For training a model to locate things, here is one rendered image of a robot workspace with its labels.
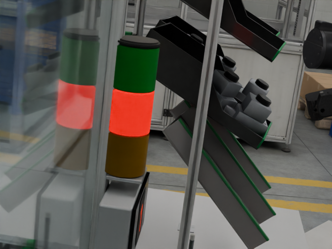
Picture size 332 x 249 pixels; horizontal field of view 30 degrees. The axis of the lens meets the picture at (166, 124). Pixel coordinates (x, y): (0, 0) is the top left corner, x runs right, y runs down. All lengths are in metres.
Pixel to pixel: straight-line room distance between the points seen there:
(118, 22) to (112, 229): 0.23
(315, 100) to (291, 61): 4.12
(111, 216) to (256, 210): 0.65
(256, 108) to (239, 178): 0.20
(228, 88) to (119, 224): 0.53
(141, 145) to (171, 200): 0.99
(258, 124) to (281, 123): 4.00
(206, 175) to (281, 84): 3.93
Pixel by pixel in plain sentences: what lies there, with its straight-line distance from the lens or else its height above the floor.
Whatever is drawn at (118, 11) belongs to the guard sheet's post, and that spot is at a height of 1.45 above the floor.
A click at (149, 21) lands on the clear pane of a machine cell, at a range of 4.83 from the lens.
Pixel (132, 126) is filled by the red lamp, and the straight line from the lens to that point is 0.69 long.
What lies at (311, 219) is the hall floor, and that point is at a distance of 3.99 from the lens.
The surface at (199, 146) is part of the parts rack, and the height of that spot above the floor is 1.18.
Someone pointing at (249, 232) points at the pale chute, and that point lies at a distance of 1.18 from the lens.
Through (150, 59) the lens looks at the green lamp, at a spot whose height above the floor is 1.40.
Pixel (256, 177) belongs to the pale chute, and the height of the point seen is 1.04.
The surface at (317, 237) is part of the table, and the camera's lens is 1.64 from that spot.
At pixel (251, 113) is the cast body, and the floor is 1.24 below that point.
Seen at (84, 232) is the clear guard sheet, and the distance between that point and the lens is 0.71.
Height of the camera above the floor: 1.52
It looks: 16 degrees down
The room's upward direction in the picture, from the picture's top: 7 degrees clockwise
